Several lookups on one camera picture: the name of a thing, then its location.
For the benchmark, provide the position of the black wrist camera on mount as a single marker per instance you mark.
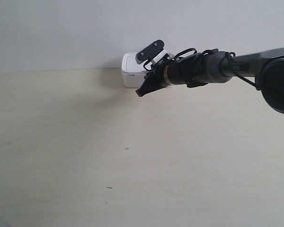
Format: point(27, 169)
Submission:
point(153, 53)

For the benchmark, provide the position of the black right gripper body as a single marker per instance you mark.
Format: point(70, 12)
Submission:
point(195, 70)

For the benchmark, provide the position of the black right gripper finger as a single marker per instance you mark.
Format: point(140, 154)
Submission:
point(151, 85)

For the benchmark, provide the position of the white lidded plastic container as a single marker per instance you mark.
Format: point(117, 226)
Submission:
point(132, 72)

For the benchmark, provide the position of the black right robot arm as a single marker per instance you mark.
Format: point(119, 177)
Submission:
point(263, 70)

